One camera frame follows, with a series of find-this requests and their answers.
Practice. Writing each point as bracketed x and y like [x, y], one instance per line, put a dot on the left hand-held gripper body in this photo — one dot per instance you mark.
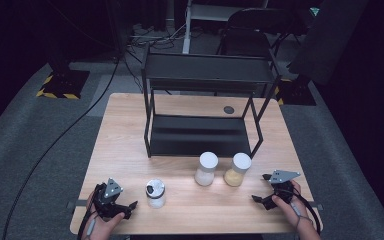
[112, 189]

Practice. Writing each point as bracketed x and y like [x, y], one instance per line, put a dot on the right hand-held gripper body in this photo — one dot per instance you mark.
[282, 176]

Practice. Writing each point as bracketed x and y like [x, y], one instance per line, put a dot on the person's left hand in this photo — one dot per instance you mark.
[101, 228]

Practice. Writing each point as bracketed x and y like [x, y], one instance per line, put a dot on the person's right hand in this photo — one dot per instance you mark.
[293, 213]

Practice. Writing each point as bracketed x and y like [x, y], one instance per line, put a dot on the spice jar with open lid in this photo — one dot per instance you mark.
[155, 193]

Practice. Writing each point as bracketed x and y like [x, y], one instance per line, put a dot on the yellow powder spice jar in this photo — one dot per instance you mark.
[237, 171]

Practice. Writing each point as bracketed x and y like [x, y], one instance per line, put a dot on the white powder spice jar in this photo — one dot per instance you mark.
[206, 170]

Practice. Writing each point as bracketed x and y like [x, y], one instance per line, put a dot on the dark round table grommet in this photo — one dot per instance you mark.
[228, 110]

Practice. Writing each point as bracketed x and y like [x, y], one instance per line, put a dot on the black two-tier metal rack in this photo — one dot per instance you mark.
[196, 133]

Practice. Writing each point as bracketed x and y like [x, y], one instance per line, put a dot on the hazard-striped black stand base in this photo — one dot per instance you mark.
[296, 91]
[65, 83]

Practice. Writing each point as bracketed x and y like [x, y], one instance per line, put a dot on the dark cloth panel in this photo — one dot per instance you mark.
[326, 40]

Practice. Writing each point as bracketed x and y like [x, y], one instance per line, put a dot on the black folding chair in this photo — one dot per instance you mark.
[246, 33]

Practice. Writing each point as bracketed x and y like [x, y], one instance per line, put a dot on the white metal stand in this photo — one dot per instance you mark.
[193, 16]

